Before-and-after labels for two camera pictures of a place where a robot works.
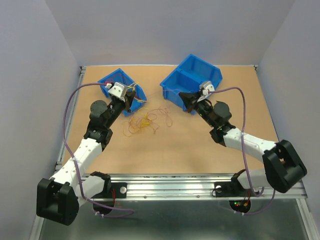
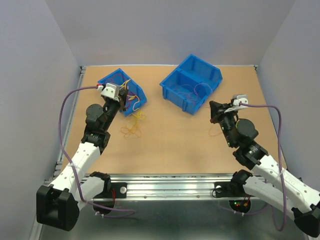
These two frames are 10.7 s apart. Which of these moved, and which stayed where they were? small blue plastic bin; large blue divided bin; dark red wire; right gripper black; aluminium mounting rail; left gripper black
Moved: dark red wire; right gripper black; left gripper black
Stayed: small blue plastic bin; large blue divided bin; aluminium mounting rail
